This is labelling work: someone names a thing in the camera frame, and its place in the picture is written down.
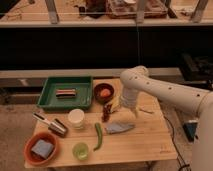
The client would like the blue-grey towel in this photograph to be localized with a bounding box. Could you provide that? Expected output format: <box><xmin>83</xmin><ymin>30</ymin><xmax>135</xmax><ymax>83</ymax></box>
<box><xmin>105</xmin><ymin>122</ymin><xmax>135</xmax><ymax>134</ymax></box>

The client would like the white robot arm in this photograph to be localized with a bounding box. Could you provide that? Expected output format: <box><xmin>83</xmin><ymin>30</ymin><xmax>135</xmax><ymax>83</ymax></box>
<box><xmin>120</xmin><ymin>66</ymin><xmax>213</xmax><ymax>171</ymax></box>

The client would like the yellow banana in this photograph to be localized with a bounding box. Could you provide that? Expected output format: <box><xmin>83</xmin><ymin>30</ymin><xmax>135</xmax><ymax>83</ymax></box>
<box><xmin>110</xmin><ymin>96</ymin><xmax>121</xmax><ymax>113</ymax></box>

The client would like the orange fruit in bowl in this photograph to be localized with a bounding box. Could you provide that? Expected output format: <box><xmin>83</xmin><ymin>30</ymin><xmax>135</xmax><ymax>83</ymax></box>
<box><xmin>100</xmin><ymin>89</ymin><xmax>111</xmax><ymax>97</ymax></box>

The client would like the brown bowl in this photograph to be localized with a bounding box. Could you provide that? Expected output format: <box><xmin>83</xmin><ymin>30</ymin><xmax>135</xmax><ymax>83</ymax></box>
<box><xmin>94</xmin><ymin>83</ymin><xmax>114</xmax><ymax>104</ymax></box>

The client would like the green chili pepper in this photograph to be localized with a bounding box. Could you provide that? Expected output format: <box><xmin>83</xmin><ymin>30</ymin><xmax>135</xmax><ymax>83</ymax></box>
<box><xmin>93</xmin><ymin>123</ymin><xmax>103</xmax><ymax>151</ymax></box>

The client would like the white cup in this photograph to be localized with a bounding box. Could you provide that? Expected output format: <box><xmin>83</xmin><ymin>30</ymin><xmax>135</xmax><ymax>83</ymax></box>
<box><xmin>68</xmin><ymin>109</ymin><xmax>85</xmax><ymax>129</ymax></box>

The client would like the blue box on floor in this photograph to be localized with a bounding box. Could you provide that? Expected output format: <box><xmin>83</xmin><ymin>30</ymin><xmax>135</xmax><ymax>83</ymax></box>
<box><xmin>183</xmin><ymin>122</ymin><xmax>197</xmax><ymax>142</ymax></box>

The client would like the green plastic tray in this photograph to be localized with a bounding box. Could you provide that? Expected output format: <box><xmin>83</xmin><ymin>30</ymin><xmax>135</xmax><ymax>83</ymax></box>
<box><xmin>37</xmin><ymin>76</ymin><xmax>93</xmax><ymax>111</ymax></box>

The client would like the green plastic cup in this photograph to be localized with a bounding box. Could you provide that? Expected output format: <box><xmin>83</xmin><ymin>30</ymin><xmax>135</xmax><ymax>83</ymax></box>
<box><xmin>72</xmin><ymin>142</ymin><xmax>89</xmax><ymax>160</ymax></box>

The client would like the metal grater tool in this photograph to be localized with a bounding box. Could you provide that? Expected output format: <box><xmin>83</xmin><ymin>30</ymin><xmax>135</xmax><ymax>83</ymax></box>
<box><xmin>33</xmin><ymin>113</ymin><xmax>68</xmax><ymax>137</ymax></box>

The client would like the blue sponge in bowl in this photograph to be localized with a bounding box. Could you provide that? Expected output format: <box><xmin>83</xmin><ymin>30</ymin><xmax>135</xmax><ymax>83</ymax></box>
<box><xmin>31</xmin><ymin>140</ymin><xmax>54</xmax><ymax>159</ymax></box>

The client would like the orange bowl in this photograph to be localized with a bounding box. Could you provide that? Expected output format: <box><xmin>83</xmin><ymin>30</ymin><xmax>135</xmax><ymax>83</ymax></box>
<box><xmin>24</xmin><ymin>132</ymin><xmax>59</xmax><ymax>166</ymax></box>

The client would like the wooden shelf with clutter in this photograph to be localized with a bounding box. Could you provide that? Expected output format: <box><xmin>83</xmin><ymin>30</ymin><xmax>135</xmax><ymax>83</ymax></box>
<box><xmin>0</xmin><ymin>0</ymin><xmax>213</xmax><ymax>28</ymax></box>

